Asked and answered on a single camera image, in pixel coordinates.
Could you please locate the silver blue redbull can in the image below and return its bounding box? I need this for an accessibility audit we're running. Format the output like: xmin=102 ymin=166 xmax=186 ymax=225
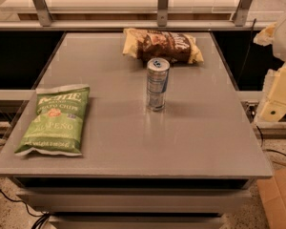
xmin=147 ymin=58 xmax=170 ymax=111

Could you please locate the brown yellow chips bag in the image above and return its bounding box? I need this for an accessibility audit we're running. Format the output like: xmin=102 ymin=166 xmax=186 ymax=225
xmin=123 ymin=28 xmax=203 ymax=64

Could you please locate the black cable right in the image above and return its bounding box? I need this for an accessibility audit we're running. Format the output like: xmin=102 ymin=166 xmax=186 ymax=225
xmin=236 ymin=17 xmax=286 ymax=160

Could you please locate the green kettle chips bag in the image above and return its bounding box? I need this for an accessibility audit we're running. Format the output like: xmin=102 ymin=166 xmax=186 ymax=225
xmin=14 ymin=84 xmax=90 ymax=156

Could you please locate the black floor cable left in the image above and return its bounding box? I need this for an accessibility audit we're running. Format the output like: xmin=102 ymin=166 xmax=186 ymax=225
xmin=0 ymin=175 xmax=51 ymax=229

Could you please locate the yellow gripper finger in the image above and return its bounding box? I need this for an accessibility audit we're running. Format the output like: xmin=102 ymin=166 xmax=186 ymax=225
xmin=255 ymin=63 xmax=286 ymax=122
xmin=254 ymin=23 xmax=276 ymax=46

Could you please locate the cardboard box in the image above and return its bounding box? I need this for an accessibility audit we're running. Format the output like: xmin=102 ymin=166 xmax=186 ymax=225
xmin=256 ymin=168 xmax=286 ymax=229

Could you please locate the metal rail frame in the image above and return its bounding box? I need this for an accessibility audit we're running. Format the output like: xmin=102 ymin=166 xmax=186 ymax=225
xmin=0 ymin=0 xmax=286 ymax=31

